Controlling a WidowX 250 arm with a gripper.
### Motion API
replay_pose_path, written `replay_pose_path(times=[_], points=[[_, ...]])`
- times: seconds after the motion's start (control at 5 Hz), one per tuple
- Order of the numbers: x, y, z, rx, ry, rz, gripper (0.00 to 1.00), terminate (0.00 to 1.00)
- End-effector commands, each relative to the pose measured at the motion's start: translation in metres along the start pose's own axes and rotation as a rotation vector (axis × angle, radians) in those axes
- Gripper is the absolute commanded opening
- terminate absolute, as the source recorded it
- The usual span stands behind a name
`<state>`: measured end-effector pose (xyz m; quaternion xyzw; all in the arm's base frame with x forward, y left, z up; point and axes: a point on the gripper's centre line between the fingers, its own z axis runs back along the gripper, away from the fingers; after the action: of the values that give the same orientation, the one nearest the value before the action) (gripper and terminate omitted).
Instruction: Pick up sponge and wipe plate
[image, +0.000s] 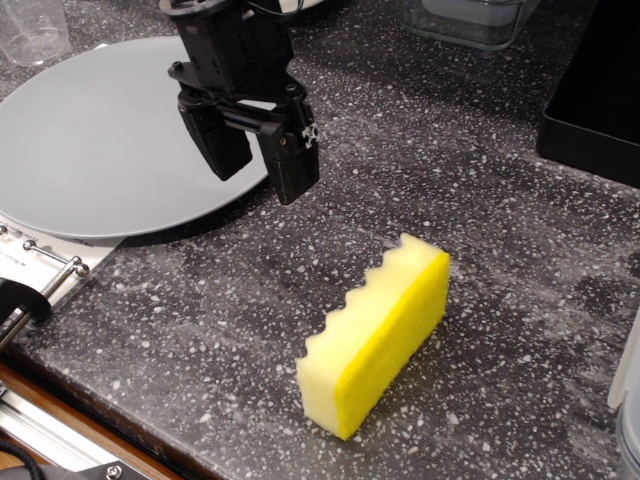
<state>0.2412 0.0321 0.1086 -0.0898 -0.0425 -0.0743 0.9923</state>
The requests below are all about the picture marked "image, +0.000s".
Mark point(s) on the metal screw clamp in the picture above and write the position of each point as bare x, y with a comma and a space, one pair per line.
30, 295

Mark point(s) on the clear glass container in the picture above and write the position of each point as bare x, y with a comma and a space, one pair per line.
487, 25

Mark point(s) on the clear plastic cup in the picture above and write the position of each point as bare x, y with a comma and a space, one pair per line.
33, 32

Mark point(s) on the aluminium rail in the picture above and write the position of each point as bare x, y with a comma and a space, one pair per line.
59, 451

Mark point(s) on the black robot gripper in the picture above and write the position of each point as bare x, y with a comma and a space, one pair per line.
234, 80

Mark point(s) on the black tray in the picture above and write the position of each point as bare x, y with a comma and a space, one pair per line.
592, 120

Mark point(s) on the yellow sponge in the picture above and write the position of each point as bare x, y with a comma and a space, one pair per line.
364, 345

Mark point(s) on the white paper sheet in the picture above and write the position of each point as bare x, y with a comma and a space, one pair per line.
55, 255

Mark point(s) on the grey round plate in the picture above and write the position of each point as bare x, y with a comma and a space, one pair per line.
94, 147

